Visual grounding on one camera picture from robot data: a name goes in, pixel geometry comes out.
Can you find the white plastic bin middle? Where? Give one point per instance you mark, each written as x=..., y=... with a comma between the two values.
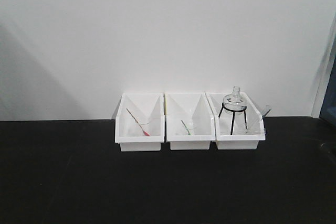
x=189, y=121

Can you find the white plastic bin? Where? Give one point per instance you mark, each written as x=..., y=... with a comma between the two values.
x=189, y=121
x=148, y=108
x=240, y=139

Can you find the white plastic bin left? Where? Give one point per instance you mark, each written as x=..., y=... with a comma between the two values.
x=148, y=108

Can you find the green tipped pipette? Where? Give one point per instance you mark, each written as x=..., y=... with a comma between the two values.
x=186, y=128

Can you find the red tipped pipette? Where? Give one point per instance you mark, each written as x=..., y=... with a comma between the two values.
x=137, y=122

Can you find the glass alcohol lamp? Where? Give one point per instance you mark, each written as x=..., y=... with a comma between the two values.
x=234, y=101

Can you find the white plastic bin right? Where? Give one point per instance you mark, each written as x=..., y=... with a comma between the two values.
x=240, y=139

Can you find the clear glass test tube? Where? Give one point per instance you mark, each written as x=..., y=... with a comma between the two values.
x=263, y=113

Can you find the black wire tripod stand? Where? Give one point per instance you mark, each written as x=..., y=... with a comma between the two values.
x=234, y=111

